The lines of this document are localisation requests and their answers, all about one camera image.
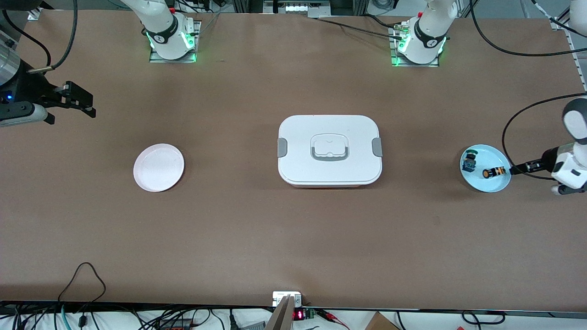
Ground light blue round plate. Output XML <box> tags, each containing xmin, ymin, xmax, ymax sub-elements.
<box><xmin>460</xmin><ymin>144</ymin><xmax>512</xmax><ymax>193</ymax></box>

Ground pink round plate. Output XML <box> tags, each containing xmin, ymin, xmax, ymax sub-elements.
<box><xmin>133</xmin><ymin>143</ymin><xmax>185</xmax><ymax>192</ymax></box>

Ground brown cardboard box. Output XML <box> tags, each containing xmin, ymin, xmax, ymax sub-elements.
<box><xmin>365</xmin><ymin>312</ymin><xmax>399</xmax><ymax>330</ymax></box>

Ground white lunch box grey clips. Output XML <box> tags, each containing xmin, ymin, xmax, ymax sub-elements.
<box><xmin>277</xmin><ymin>115</ymin><xmax>383</xmax><ymax>188</ymax></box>

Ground metal equipment rack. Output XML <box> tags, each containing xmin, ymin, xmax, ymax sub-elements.
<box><xmin>234</xmin><ymin>0</ymin><xmax>367</xmax><ymax>19</ymax></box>

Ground small white socket block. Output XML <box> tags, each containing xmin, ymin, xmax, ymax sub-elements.
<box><xmin>272</xmin><ymin>291</ymin><xmax>303</xmax><ymax>307</ymax></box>

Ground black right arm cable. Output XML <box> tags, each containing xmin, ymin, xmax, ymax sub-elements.
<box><xmin>0</xmin><ymin>0</ymin><xmax>78</xmax><ymax>75</ymax></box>

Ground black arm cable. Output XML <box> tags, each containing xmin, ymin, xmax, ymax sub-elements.
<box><xmin>0</xmin><ymin>0</ymin><xmax>78</xmax><ymax>75</ymax></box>
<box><xmin>469</xmin><ymin>0</ymin><xmax>587</xmax><ymax>180</ymax></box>

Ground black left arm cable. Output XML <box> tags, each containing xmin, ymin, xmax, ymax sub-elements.
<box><xmin>469</xmin><ymin>0</ymin><xmax>587</xmax><ymax>180</ymax></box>

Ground aluminium frame corner profile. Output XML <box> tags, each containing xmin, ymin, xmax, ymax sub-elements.
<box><xmin>27</xmin><ymin>0</ymin><xmax>46</xmax><ymax>21</ymax></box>

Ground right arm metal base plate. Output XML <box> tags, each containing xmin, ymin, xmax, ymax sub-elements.
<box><xmin>149</xmin><ymin>21</ymin><xmax>201</xmax><ymax>63</ymax></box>

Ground aluminium frame rail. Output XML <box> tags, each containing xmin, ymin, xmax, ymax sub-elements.
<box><xmin>549</xmin><ymin>14</ymin><xmax>587</xmax><ymax>92</ymax></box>

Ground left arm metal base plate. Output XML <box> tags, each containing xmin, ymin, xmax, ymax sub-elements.
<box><xmin>390</xmin><ymin>25</ymin><xmax>440</xmax><ymax>67</ymax></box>

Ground thin black looped cable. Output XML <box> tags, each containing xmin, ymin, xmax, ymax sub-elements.
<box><xmin>58</xmin><ymin>262</ymin><xmax>107</xmax><ymax>303</ymax></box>

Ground black cable on table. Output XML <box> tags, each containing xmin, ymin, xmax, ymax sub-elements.
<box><xmin>316</xmin><ymin>15</ymin><xmax>404</xmax><ymax>36</ymax></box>

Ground red clip lead wires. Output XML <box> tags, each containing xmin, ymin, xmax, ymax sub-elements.
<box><xmin>316</xmin><ymin>309</ymin><xmax>350</xmax><ymax>330</ymax></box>

